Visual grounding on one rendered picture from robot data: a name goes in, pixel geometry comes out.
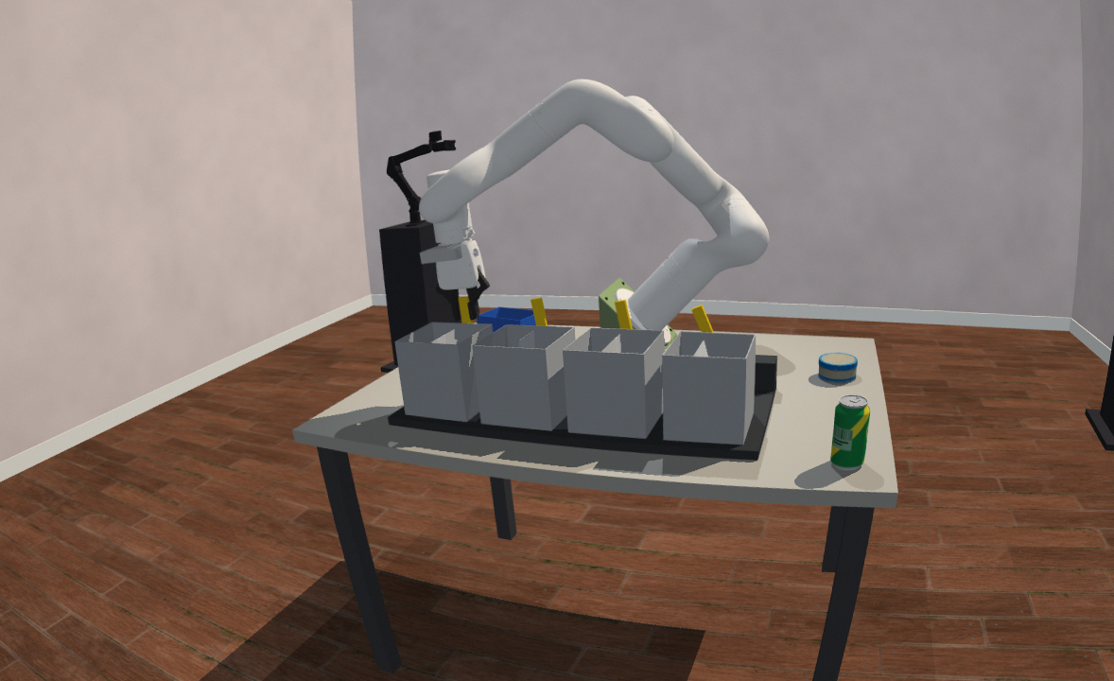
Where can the green drink can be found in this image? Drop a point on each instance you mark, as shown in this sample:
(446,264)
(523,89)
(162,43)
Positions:
(850,432)

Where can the blue open bin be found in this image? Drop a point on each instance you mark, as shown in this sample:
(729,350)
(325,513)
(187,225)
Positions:
(510,315)

